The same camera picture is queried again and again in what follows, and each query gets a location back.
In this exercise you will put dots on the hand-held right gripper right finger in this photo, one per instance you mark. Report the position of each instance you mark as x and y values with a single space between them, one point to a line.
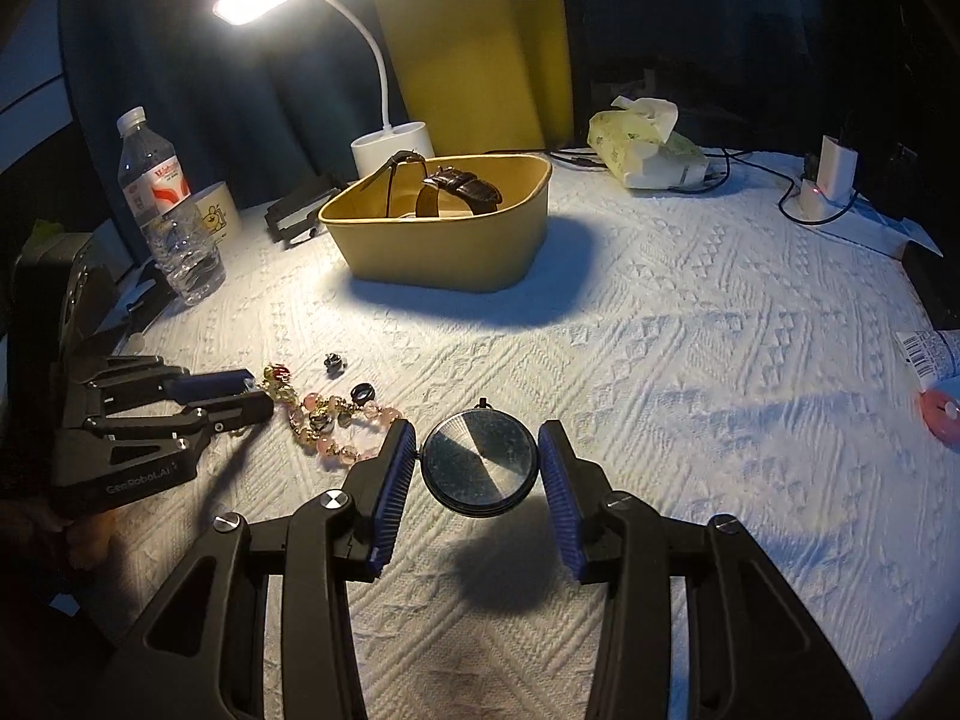
559 480

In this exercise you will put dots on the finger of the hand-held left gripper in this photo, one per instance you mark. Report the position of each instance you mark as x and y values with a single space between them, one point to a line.
214 384
236 412

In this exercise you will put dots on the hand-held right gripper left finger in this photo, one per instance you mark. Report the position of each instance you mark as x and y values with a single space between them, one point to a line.
397 480

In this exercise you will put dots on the round black pocket watch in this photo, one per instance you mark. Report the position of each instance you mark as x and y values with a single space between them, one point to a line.
480 465

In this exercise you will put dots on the tan storage box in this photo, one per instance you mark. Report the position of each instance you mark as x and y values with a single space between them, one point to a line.
435 251

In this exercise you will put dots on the person's left hand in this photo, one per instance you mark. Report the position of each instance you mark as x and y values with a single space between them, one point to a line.
82 540

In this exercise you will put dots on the small dark bead charm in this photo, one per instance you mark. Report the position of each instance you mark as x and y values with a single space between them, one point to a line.
333 364

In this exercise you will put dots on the clear plastic water bottle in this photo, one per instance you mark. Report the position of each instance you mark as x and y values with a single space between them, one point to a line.
172 240

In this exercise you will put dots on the white mug with yellow cartoon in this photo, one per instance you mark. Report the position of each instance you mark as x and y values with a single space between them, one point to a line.
217 214

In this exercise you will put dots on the white textured tablecloth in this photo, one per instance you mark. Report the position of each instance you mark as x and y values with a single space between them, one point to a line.
712 390

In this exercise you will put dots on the black clip stand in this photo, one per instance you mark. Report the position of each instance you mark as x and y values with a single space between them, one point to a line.
296 214

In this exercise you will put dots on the black box device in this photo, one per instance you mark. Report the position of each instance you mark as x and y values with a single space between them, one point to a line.
52 277

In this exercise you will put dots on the dark blue curtain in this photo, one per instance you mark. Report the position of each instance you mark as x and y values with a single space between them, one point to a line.
225 105

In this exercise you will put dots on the white desk lamp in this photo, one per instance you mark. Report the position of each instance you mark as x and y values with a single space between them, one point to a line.
394 150

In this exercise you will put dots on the green tissue pack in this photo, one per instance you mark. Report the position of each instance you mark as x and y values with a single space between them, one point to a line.
645 150

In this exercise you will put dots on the pink round object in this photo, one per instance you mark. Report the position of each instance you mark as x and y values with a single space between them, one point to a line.
943 416

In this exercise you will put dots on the white tube with barcode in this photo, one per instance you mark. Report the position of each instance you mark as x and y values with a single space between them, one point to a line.
930 352

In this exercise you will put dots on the white paper sheet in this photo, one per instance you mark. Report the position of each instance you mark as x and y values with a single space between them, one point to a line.
892 232

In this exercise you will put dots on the white charger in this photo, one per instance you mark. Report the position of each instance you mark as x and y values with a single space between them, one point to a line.
836 161

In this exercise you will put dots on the yellow board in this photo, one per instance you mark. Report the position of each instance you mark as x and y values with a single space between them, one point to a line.
480 45

